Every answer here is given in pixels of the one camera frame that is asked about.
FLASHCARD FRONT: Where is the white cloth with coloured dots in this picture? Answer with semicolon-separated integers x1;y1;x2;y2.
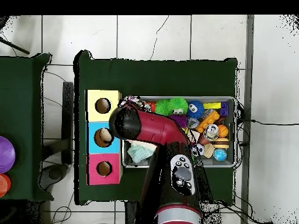
117;95;151;113

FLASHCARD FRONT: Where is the wooden box with three holes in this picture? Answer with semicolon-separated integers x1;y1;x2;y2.
85;89;123;186

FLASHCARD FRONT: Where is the silver mesh bin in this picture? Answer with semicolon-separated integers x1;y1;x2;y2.
120;95;237;169

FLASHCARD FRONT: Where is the purple spiky toy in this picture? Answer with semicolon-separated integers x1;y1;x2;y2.
169;114;189;128

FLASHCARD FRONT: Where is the light blue knitted cloth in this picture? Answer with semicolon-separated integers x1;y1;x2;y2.
127;141;156;164

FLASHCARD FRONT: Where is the large green spiky ball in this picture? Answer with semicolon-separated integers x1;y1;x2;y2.
168;97;189;116

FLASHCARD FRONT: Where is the dark green table cloth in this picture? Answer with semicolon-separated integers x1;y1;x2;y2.
74;50;239;206
0;52;54;202

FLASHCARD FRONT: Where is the blue spiky ball with eyes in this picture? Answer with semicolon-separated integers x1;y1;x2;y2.
187;100;205;119

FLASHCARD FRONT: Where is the small soccer ball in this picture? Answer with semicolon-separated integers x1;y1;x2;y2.
191;143;205;157

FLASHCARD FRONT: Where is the long orange building block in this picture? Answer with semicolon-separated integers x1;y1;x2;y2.
196;110;221;133

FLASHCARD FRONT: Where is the silver drink can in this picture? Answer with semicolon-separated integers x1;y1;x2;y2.
203;124;219;142

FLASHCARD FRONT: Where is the orange toy basketball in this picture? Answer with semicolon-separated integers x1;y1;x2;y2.
217;124;229;138

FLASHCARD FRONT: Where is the black stand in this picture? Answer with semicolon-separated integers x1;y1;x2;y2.
38;81;75;191

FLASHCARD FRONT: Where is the purple bowl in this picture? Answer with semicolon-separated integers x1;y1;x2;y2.
0;135;16;174

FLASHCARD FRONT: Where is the black rod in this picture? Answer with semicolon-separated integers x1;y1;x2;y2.
0;37;30;55

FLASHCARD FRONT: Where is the orange ribbed disc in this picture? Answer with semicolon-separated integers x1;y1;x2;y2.
0;173;12;198

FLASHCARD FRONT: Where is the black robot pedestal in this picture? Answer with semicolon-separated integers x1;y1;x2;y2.
124;201;141;224

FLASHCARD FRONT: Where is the black cable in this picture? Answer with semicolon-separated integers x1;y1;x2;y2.
251;119;299;126

